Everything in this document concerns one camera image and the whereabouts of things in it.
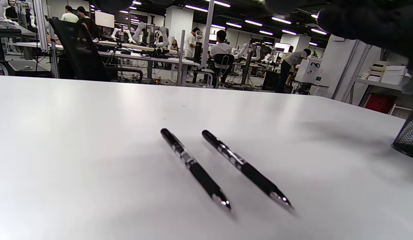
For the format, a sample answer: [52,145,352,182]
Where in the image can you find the white office desk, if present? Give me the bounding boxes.
[8,41,215,88]

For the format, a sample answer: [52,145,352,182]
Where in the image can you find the black mesh pen holder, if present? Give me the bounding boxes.
[391,108,413,161]

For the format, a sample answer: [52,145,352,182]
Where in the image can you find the black keyboard stand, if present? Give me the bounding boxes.
[0,28,37,76]

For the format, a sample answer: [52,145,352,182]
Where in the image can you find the white storage box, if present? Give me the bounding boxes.
[380,65,408,85]

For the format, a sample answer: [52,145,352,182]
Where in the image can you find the person's left hand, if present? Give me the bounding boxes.
[93,0,413,69]

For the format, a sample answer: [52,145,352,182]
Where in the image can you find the black click pen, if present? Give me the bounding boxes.
[160,128,232,211]
[202,130,295,212]

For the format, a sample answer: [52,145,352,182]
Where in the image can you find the white box with black marks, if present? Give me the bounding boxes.
[295,57,323,84]

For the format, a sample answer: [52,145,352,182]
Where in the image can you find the row of ceiling lights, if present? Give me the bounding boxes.
[90,0,328,47]

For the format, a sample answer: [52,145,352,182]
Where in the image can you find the white monitor screen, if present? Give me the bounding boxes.
[95,11,115,29]

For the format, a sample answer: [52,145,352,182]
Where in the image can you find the red box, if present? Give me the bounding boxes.
[364,93,397,114]

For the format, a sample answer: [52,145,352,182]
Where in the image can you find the aluminium frame post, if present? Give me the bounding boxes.
[33,0,60,79]

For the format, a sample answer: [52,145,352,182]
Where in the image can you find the white support pole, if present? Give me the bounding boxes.
[202,0,215,67]

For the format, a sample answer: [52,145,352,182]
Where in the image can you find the black mesh office chair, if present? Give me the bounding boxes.
[48,17,144,83]

